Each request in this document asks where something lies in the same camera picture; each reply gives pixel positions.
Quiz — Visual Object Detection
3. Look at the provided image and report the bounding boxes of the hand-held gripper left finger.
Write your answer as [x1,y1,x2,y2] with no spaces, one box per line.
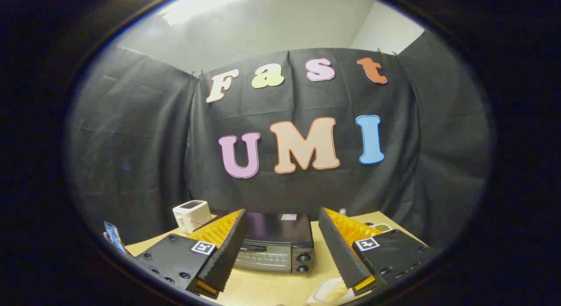
[134,208,249,300]

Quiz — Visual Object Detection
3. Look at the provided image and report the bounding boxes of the black backdrop cloth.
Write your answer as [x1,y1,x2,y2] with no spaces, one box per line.
[66,29,491,250]

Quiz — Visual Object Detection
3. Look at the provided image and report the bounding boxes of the smartphone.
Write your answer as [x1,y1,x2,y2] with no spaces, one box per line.
[104,221,128,255]

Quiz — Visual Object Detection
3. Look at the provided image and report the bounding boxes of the white pop-up toaster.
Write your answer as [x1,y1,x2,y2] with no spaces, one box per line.
[172,200,212,234]

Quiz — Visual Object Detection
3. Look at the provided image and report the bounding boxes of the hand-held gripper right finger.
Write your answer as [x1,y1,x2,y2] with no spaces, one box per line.
[318,206,439,297]

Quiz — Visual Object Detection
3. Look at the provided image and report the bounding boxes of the white plate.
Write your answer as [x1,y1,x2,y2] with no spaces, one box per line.
[307,277,365,305]

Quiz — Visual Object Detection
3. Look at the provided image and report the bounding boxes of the black toaster oven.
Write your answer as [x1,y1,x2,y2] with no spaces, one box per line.
[234,212,316,275]

